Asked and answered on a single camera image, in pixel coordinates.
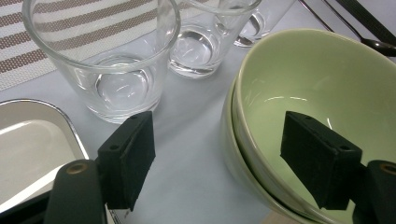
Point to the clear drinking glass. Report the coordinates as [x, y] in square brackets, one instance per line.
[193, 53]
[258, 28]
[121, 90]

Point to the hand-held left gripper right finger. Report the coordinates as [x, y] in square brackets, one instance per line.
[320, 161]

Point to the striped woven placemat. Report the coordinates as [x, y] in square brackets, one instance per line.
[12, 59]

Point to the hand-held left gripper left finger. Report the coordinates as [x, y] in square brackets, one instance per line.
[127, 161]

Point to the green ceramic bowl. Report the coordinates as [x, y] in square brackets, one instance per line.
[229, 149]
[311, 71]

